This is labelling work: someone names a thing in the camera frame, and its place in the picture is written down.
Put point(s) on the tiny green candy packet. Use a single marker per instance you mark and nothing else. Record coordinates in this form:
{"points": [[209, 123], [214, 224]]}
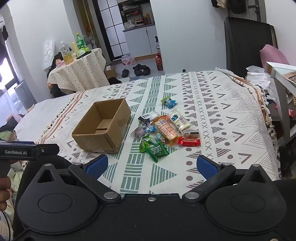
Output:
{"points": [[163, 99]]}

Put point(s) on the long orange snack packet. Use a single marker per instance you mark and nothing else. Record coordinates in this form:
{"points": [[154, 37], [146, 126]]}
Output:
{"points": [[165, 129]]}

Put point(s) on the clear bottle of yellow liquid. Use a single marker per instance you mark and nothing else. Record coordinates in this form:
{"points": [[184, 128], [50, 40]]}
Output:
{"points": [[66, 54]]}

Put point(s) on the white crumpled cloth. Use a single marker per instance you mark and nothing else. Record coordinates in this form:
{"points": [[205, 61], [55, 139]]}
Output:
{"points": [[256, 77]]}

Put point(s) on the green tissue pack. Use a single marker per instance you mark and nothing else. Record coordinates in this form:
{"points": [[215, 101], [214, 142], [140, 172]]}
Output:
{"points": [[82, 51]]}

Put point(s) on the kitchen dish rack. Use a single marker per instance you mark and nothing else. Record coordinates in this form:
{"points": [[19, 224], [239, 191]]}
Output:
{"points": [[133, 15]]}

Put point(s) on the pale green cloth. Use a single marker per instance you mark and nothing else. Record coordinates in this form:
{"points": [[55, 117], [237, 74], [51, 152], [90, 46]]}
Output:
{"points": [[8, 136]]}

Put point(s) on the black flat case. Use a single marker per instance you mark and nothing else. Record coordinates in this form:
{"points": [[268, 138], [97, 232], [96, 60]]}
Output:
{"points": [[86, 55]]}

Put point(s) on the black grid sliding door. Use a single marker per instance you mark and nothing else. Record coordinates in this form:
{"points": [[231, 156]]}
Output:
{"points": [[115, 30]]}

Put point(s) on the black spray bottle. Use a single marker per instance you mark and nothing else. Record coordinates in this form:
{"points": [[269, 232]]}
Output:
{"points": [[157, 45]]}

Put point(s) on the brown cardboard box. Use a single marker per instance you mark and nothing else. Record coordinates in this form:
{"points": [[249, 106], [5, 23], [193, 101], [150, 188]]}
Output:
{"points": [[92, 141]]}

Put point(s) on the grey room door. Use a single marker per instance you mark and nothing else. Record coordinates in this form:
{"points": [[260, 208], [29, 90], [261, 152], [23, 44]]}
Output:
{"points": [[260, 11]]}

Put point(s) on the large green snack packet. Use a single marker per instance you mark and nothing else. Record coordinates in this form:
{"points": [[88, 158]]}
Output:
{"points": [[157, 151]]}

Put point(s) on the hanging coats and bag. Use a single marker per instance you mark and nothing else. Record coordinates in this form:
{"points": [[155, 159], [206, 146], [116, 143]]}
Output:
{"points": [[238, 5]]}

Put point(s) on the red snack packet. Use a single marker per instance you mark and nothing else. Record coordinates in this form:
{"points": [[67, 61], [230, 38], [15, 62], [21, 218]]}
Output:
{"points": [[189, 141]]}

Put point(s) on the round table with dotted tablecloth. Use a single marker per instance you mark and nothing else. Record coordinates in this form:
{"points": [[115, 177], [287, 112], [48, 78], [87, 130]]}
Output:
{"points": [[78, 74]]}

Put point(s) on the black slipper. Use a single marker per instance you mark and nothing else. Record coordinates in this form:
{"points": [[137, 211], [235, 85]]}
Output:
{"points": [[138, 66], [125, 73], [146, 71], [138, 72]]}

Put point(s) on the teal edged snack packet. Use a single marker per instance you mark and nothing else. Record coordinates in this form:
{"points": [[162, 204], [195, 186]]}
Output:
{"points": [[159, 138]]}

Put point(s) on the green soda bottle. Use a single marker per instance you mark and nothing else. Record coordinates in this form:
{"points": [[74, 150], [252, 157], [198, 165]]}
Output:
{"points": [[80, 41]]}

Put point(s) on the small cartoon doll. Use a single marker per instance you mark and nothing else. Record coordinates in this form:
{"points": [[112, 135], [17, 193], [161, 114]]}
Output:
{"points": [[59, 62]]}

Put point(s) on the purple snack packet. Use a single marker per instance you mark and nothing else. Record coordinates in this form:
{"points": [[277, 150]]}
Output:
{"points": [[137, 133]]}

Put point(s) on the bubble wrap roll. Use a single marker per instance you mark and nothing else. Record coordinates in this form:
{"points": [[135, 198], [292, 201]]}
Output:
{"points": [[48, 54]]}

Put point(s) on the black upright panel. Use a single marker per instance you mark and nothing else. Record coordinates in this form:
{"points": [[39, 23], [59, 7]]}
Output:
{"points": [[245, 46]]}

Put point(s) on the small green snack packet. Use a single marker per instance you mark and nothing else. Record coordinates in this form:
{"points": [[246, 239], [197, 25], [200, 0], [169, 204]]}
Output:
{"points": [[144, 144]]}

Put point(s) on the black clothing pile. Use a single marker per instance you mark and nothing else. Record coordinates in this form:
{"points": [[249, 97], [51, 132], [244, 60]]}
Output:
{"points": [[52, 91]]}

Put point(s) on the black white snack packet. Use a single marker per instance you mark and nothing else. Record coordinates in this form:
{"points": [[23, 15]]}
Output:
{"points": [[145, 118]]}

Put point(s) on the person's left hand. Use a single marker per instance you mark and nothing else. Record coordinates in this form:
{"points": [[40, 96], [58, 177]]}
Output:
{"points": [[4, 185]]}

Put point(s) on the pink wrapped bottle pack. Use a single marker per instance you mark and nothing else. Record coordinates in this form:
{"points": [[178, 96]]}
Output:
{"points": [[128, 60]]}

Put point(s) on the white side table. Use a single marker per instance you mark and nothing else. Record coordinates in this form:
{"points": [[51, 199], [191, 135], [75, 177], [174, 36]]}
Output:
{"points": [[281, 92]]}

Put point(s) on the red brown floor bottle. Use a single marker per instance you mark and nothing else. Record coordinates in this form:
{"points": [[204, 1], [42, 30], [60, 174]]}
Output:
{"points": [[159, 62]]}

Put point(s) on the white bread packet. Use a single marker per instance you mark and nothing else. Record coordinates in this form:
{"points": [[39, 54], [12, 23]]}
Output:
{"points": [[179, 120]]}

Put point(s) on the brown snack packet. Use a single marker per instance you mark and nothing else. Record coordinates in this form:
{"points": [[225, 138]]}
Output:
{"points": [[192, 134]]}

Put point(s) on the hanging beige coat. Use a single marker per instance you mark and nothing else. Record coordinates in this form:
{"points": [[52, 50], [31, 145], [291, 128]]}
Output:
{"points": [[219, 3]]}

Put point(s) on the pink pillow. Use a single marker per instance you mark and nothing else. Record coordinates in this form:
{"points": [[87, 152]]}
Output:
{"points": [[272, 55]]}

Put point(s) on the small blue snack packet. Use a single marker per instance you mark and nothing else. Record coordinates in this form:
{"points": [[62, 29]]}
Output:
{"points": [[151, 128]]}

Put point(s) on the white kitchen cabinet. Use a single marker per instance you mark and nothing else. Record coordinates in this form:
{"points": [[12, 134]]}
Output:
{"points": [[138, 39]]}

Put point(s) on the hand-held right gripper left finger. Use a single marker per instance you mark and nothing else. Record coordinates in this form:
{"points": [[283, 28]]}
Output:
{"points": [[97, 167]]}

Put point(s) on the slim yellow bottle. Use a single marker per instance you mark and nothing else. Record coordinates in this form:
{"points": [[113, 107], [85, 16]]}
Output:
{"points": [[74, 48]]}

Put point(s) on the white bedsheet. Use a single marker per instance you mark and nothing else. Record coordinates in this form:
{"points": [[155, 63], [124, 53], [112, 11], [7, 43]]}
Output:
{"points": [[41, 113]]}

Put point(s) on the small floor cardboard box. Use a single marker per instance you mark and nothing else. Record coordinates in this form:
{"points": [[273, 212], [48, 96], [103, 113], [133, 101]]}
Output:
{"points": [[110, 72]]}

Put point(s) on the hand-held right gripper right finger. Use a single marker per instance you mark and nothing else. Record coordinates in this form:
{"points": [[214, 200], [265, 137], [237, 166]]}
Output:
{"points": [[206, 167]]}

